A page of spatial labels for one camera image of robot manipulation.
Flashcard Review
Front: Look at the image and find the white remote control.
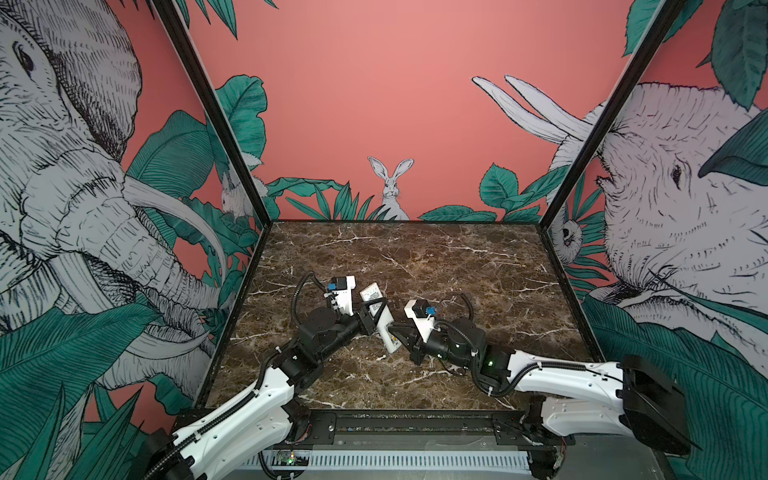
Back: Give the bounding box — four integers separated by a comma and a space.
360, 283, 401, 354

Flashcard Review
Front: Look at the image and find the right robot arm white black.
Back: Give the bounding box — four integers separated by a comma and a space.
387, 320, 697, 456

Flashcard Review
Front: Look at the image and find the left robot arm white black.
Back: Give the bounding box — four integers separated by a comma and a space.
127, 297, 387, 479

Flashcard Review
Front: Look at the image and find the small green circuit board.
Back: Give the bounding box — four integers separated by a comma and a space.
271, 450, 310, 470

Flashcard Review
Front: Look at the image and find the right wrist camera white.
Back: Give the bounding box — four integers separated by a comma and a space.
404, 299, 436, 342

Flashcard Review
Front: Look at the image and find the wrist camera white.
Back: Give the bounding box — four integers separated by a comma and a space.
325, 275, 356, 316
404, 299, 436, 342

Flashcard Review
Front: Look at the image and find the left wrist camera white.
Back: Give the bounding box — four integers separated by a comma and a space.
325, 275, 356, 316

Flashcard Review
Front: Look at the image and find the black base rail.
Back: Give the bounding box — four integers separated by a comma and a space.
289, 404, 576, 450

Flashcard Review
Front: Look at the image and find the white slotted cable duct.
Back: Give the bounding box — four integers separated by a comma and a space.
243, 450, 531, 475

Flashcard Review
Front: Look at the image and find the left black frame post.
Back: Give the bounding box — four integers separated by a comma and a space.
152, 0, 272, 229

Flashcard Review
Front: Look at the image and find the black frame post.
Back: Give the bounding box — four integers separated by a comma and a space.
538, 0, 686, 231
152, 0, 272, 229

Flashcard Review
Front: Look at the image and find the right black frame post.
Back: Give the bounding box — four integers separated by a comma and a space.
538, 0, 686, 231

